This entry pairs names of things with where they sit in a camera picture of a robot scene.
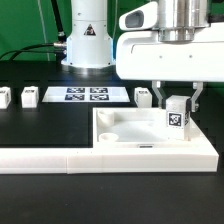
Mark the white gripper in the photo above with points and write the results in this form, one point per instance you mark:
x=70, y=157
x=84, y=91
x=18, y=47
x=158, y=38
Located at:
x=172, y=41

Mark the white square tabletop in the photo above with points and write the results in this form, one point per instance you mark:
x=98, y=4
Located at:
x=136, y=128

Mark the white L-shaped obstacle fence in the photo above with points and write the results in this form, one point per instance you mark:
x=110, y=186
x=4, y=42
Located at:
x=200, y=158

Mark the white sheet with AprilTags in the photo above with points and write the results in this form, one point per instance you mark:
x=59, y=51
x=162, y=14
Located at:
x=86, y=94

